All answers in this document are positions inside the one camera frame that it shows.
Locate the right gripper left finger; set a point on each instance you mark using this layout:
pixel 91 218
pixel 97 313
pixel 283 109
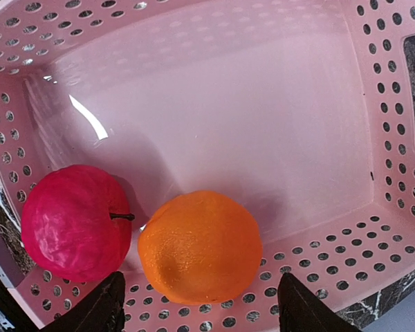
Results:
pixel 101 310

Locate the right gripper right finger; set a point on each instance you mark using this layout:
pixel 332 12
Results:
pixel 300 310

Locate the red apple toy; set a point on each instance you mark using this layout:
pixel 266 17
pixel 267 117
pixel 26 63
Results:
pixel 77 224

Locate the orange fruit toy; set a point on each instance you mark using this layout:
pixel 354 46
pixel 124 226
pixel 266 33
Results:
pixel 200 248

